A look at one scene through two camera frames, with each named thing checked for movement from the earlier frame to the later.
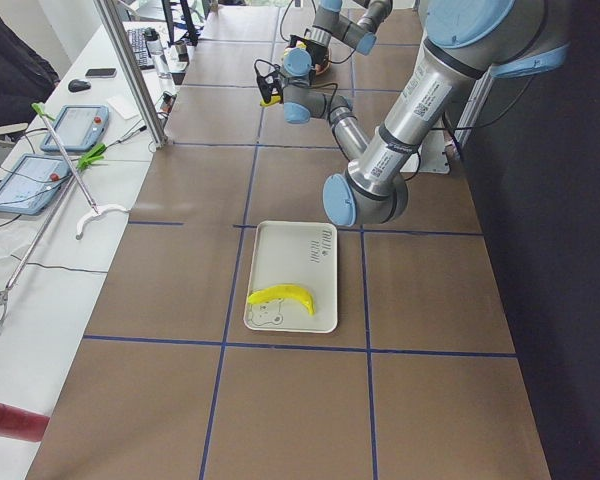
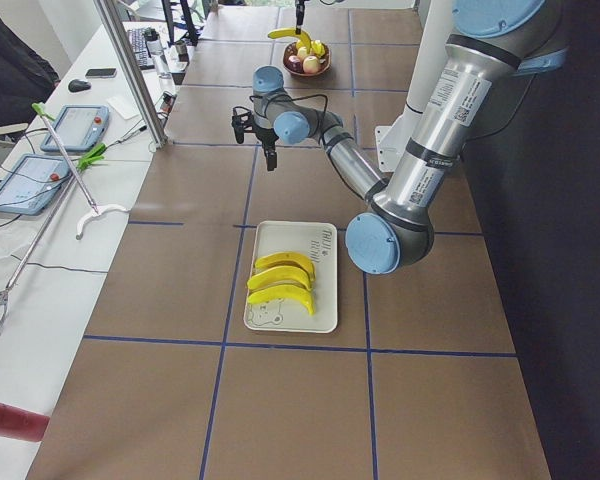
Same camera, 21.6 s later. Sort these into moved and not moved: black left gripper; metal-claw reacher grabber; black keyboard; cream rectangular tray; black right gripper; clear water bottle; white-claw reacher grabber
Moved: black right gripper; black left gripper
Not moved: metal-claw reacher grabber; black keyboard; cream rectangular tray; clear water bottle; white-claw reacher grabber
